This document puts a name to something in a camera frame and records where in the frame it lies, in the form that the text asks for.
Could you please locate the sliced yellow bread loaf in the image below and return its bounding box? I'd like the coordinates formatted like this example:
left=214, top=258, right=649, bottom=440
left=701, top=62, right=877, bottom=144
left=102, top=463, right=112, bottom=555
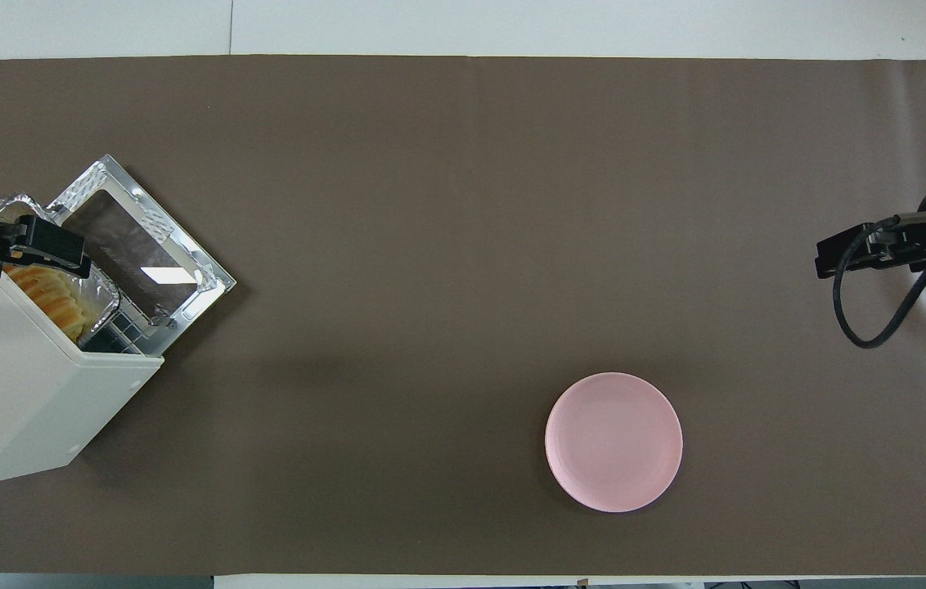
left=9, top=263, right=92, bottom=343

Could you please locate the silver foil tray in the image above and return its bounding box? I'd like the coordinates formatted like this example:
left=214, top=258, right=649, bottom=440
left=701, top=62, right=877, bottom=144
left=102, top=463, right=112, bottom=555
left=0, top=194, right=121, bottom=341

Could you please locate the glass oven door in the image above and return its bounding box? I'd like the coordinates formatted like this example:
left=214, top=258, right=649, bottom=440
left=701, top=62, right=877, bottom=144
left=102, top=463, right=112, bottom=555
left=46, top=154, right=237, bottom=357

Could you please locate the cream toaster oven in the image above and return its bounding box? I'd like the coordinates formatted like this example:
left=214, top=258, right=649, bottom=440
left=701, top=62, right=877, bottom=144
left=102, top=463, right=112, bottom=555
left=0, top=184, right=164, bottom=490

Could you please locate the pink round plate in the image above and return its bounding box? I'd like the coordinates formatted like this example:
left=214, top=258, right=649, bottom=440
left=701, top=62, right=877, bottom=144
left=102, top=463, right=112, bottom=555
left=545, top=372, right=684, bottom=514

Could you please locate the brown table mat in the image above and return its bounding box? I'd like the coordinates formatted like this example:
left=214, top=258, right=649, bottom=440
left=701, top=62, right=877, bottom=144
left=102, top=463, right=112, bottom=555
left=0, top=56, right=926, bottom=576

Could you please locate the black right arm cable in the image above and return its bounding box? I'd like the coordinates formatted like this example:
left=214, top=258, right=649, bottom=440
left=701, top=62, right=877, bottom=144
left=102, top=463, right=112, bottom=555
left=833, top=214, right=926, bottom=350

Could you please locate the metal oven wire rack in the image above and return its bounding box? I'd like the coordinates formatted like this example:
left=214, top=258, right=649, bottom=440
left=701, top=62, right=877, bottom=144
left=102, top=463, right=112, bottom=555
left=80, top=304, right=149, bottom=355

